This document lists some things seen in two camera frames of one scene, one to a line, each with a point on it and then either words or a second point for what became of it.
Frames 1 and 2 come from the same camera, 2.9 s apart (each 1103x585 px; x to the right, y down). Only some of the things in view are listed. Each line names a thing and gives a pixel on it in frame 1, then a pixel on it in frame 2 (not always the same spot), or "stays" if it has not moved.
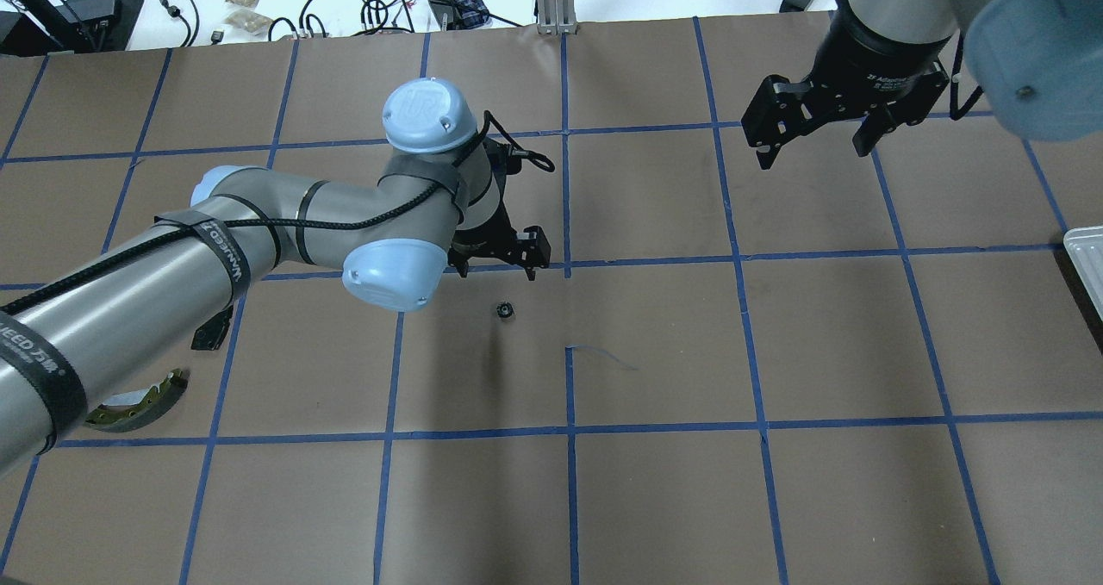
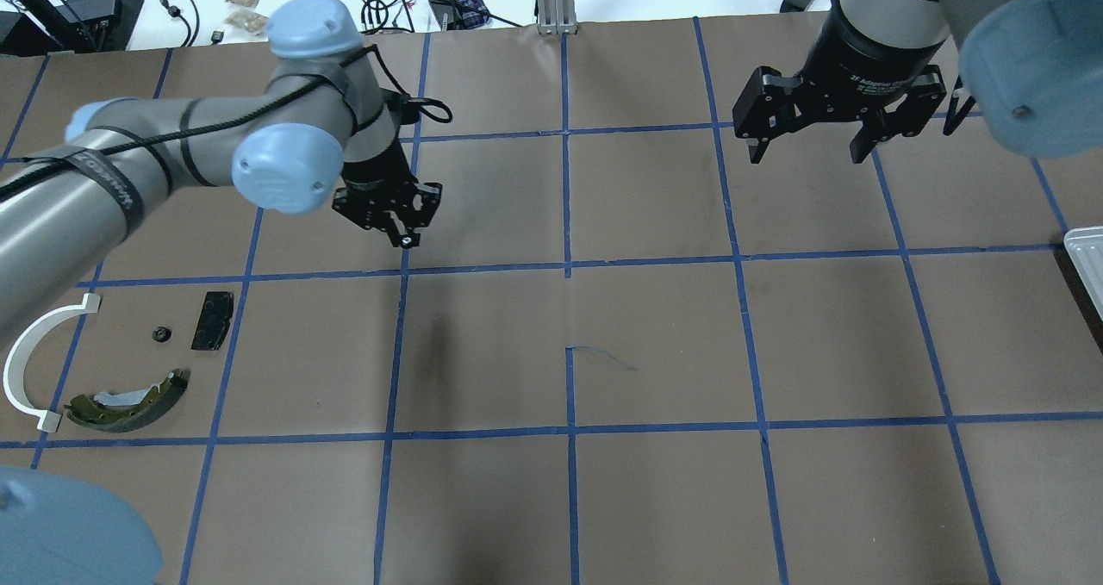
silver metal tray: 1084,247 stays
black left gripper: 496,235 to 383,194
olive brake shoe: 127,411 stays
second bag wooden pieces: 248,22 stays
